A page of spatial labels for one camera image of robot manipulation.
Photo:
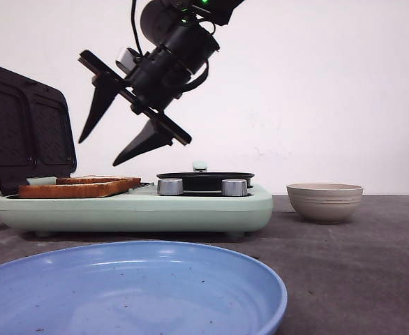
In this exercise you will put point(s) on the silver control knob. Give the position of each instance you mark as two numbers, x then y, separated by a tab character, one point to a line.
170	186
234	187

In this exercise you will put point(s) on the white bread slice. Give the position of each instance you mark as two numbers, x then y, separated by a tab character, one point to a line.
96	180
61	191

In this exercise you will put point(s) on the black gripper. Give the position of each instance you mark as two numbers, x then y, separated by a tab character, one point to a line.
177	65

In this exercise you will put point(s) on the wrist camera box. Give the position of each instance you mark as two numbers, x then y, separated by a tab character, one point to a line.
127	59

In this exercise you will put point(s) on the left silver control knob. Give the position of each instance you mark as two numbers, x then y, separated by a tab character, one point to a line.
170	186

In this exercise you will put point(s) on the breakfast maker hinged lid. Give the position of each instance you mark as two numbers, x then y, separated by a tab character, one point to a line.
36	140

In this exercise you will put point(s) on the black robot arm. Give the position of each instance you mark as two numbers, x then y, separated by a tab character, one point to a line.
159	18

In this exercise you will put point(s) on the beige ribbed ceramic bowl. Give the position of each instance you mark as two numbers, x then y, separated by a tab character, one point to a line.
327	203

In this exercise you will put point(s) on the blue round plate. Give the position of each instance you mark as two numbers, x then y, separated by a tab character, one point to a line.
140	287

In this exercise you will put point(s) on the mint green breakfast maker base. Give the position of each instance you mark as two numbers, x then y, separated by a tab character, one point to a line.
141	209

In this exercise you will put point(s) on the right silver control knob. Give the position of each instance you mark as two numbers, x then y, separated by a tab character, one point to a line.
234	187

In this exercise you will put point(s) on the black round frying pan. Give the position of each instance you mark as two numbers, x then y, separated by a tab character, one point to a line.
206	181

